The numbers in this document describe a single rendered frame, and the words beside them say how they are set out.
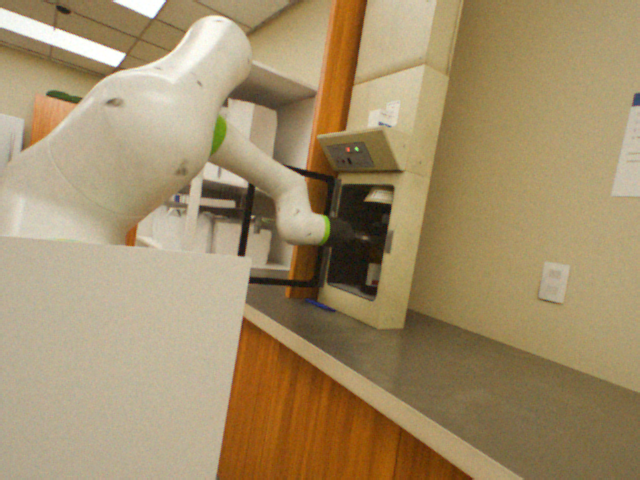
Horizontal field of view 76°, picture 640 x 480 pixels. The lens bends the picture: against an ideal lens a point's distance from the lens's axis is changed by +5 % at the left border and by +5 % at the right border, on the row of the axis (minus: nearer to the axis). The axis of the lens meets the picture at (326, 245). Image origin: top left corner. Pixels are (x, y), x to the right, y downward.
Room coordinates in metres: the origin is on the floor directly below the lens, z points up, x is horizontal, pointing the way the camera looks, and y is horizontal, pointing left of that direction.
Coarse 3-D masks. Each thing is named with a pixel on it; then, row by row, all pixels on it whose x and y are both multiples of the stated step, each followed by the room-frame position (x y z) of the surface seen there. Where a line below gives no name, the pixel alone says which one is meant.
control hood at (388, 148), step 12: (336, 132) 1.26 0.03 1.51; (348, 132) 1.20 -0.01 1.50; (360, 132) 1.16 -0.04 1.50; (372, 132) 1.12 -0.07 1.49; (384, 132) 1.09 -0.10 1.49; (396, 132) 1.11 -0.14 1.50; (324, 144) 1.33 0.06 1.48; (372, 144) 1.15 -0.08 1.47; (384, 144) 1.12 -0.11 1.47; (396, 144) 1.12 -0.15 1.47; (408, 144) 1.15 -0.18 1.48; (372, 156) 1.19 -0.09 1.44; (384, 156) 1.15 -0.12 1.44; (396, 156) 1.12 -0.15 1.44; (336, 168) 1.37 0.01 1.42; (348, 168) 1.32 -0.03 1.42; (360, 168) 1.27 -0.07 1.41; (372, 168) 1.23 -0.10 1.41; (384, 168) 1.18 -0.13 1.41; (396, 168) 1.15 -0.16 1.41
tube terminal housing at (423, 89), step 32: (352, 96) 1.40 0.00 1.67; (384, 96) 1.27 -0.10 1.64; (416, 96) 1.16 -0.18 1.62; (352, 128) 1.38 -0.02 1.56; (416, 128) 1.16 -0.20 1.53; (416, 160) 1.17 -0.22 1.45; (416, 192) 1.19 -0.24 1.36; (416, 224) 1.20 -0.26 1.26; (384, 256) 1.17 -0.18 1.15; (320, 288) 1.40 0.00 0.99; (384, 288) 1.15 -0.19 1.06; (384, 320) 1.16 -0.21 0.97
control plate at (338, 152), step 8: (336, 144) 1.28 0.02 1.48; (344, 144) 1.25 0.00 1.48; (352, 144) 1.22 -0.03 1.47; (360, 144) 1.19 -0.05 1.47; (336, 152) 1.31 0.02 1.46; (344, 152) 1.28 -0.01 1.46; (352, 152) 1.25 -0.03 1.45; (360, 152) 1.22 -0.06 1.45; (336, 160) 1.34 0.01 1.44; (352, 160) 1.27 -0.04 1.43; (360, 160) 1.24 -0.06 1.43; (368, 160) 1.21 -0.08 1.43
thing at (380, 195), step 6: (378, 186) 1.28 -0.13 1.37; (372, 192) 1.29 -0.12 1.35; (378, 192) 1.27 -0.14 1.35; (384, 192) 1.26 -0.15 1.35; (390, 192) 1.25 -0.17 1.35; (366, 198) 1.31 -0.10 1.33; (372, 198) 1.27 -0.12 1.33; (378, 198) 1.26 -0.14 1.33; (384, 198) 1.25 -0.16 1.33; (390, 198) 1.24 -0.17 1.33; (372, 204) 1.39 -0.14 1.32; (378, 204) 1.40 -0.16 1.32; (384, 204) 1.40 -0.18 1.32; (390, 204) 1.40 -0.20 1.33
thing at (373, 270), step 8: (376, 232) 1.29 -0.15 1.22; (384, 232) 1.28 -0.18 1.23; (368, 248) 1.31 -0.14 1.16; (376, 248) 1.28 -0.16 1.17; (384, 248) 1.28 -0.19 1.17; (368, 256) 1.30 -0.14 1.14; (376, 256) 1.28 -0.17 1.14; (368, 264) 1.30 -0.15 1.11; (376, 264) 1.28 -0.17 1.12; (368, 272) 1.29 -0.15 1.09; (376, 272) 1.28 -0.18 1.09; (368, 280) 1.29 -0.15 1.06; (376, 280) 1.28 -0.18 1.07
